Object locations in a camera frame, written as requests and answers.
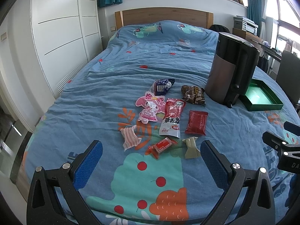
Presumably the pink My Melody snack bag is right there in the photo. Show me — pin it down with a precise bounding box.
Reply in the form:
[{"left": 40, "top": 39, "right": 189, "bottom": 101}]
[{"left": 135, "top": 91, "right": 166, "bottom": 125}]

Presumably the wooden bedside cabinet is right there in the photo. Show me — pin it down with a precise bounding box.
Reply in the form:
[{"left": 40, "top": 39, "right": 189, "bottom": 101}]
[{"left": 232, "top": 28, "right": 263, "bottom": 51}]

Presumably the green box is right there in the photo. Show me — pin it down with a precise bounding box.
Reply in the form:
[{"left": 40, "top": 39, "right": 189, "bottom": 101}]
[{"left": 239, "top": 79, "right": 284, "bottom": 111}]

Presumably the blue patterned bed cover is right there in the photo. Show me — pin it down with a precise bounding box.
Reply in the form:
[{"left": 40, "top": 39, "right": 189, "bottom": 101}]
[{"left": 24, "top": 21, "right": 299, "bottom": 224}]

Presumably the dark blue snack packet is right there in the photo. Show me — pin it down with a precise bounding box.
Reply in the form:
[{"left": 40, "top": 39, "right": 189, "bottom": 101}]
[{"left": 149, "top": 79, "right": 175, "bottom": 96}]

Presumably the dark chair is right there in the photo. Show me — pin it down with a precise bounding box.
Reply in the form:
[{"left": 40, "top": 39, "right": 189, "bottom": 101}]
[{"left": 276, "top": 50, "right": 300, "bottom": 104}]

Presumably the dark red snack packet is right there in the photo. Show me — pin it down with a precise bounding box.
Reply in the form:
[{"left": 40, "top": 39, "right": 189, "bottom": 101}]
[{"left": 185, "top": 110, "right": 208, "bottom": 135}]

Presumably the pink striped snack packet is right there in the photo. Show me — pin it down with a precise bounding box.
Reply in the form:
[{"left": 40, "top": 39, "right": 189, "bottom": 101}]
[{"left": 120, "top": 125, "right": 142, "bottom": 151}]

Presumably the orange hawthorn snack packet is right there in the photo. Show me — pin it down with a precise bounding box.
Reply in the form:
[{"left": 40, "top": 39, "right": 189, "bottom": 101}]
[{"left": 145, "top": 137, "right": 178, "bottom": 160}]

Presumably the teal curtain right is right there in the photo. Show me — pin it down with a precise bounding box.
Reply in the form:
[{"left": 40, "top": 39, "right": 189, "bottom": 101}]
[{"left": 247, "top": 0, "right": 264, "bottom": 32}]

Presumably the white printer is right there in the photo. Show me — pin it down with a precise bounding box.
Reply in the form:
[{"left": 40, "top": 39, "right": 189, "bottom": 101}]
[{"left": 233, "top": 16, "right": 258, "bottom": 36}]

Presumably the black and bronze bin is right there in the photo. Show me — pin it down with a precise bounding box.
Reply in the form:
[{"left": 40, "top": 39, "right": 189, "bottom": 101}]
[{"left": 204, "top": 32, "right": 259, "bottom": 108}]

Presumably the beige small snack packet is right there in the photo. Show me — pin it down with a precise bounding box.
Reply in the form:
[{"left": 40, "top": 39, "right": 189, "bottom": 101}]
[{"left": 182, "top": 137, "right": 201, "bottom": 159}]

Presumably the red and white snack pouch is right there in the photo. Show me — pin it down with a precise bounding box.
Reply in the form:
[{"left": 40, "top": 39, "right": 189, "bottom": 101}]
[{"left": 159, "top": 99, "right": 186, "bottom": 139}]

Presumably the brown snack packet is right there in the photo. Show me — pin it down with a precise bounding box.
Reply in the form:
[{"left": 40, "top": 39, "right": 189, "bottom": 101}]
[{"left": 181, "top": 85, "right": 206, "bottom": 106}]

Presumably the white wardrobe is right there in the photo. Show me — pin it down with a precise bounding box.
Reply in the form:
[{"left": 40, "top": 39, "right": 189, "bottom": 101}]
[{"left": 31, "top": 0, "right": 103, "bottom": 98}]

